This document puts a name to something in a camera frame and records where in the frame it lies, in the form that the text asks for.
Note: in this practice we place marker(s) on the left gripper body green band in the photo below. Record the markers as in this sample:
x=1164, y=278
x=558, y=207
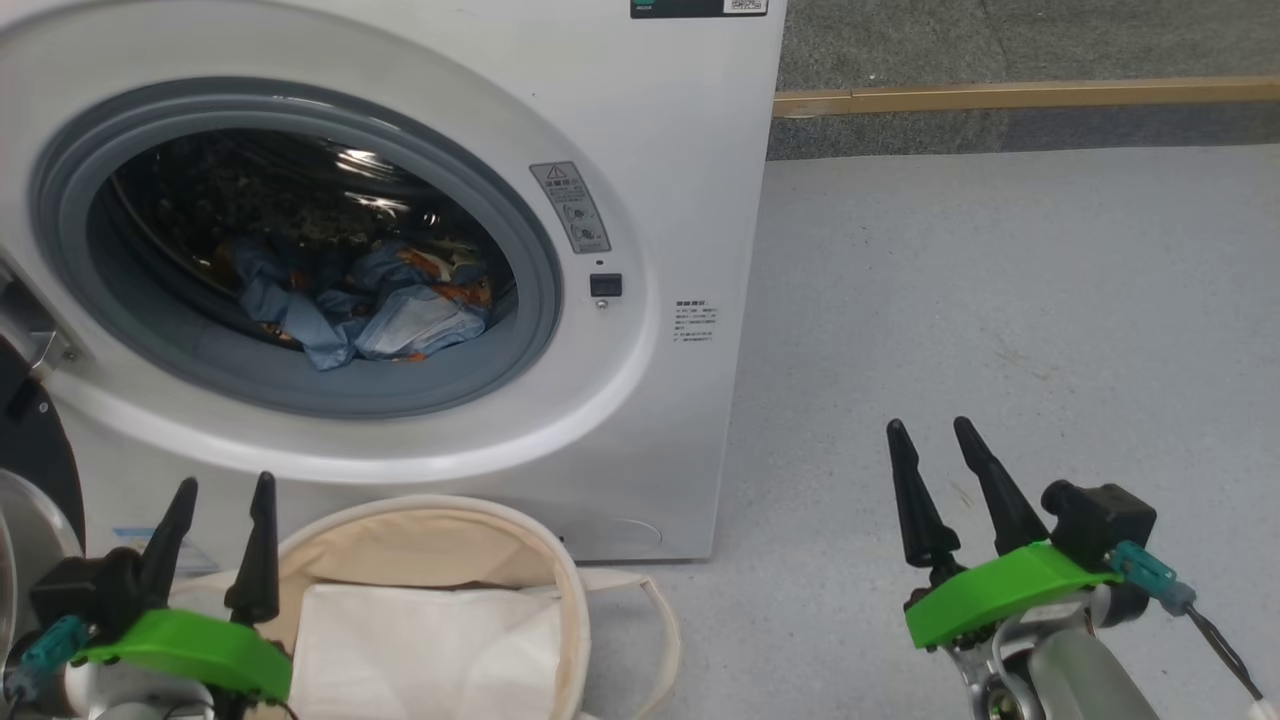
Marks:
x=190, y=645

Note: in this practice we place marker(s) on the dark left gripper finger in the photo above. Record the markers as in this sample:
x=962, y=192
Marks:
x=168, y=545
x=256, y=570

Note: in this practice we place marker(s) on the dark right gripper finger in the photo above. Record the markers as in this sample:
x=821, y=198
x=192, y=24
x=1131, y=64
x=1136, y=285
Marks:
x=925, y=510
x=1000, y=495

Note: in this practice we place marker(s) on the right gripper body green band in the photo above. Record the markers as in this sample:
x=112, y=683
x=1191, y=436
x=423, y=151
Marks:
x=1000, y=590

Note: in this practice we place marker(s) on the black round washer door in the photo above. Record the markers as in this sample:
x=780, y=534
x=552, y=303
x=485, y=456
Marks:
x=35, y=450

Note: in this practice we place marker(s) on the blue patterned garment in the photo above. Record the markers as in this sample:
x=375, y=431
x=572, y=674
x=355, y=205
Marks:
x=400, y=310

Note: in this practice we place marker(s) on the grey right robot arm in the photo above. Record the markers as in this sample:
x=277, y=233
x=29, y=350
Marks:
x=1090, y=680

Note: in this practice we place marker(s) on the cream fabric laundry basket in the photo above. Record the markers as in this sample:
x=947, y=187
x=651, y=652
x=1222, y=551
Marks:
x=430, y=545

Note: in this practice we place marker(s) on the metal door hinge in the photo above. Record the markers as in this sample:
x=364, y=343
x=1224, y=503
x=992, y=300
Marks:
x=30, y=325

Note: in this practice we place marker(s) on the white front-load washing machine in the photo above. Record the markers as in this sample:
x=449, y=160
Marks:
x=660, y=420

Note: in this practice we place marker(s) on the blue energy label sticker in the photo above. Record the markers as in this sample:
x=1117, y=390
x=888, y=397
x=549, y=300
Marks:
x=200, y=560

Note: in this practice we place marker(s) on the white liner sheet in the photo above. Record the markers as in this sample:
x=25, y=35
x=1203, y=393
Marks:
x=430, y=650

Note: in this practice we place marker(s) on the perforated steel drum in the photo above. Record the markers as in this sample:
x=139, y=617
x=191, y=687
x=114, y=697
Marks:
x=250, y=190

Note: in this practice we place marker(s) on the grey warning sticker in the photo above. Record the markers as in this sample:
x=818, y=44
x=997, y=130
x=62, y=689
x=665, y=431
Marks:
x=570, y=205

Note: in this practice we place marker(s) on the black label with QR code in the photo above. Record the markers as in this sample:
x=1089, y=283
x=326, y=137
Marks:
x=690, y=6

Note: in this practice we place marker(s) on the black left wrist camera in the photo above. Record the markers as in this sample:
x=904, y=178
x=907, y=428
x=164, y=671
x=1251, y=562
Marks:
x=85, y=590

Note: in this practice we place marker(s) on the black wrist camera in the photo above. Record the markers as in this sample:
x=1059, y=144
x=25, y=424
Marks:
x=1100, y=520
x=85, y=590

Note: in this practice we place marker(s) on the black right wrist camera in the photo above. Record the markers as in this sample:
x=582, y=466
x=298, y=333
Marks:
x=1100, y=520

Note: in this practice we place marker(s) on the teal left camera connector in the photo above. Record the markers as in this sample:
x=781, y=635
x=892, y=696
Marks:
x=55, y=645

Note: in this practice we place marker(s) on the teal camera connector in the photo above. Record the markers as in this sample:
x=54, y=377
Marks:
x=1150, y=575
x=55, y=645

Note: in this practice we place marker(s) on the teal right camera connector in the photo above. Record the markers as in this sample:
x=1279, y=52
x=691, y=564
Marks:
x=1150, y=575

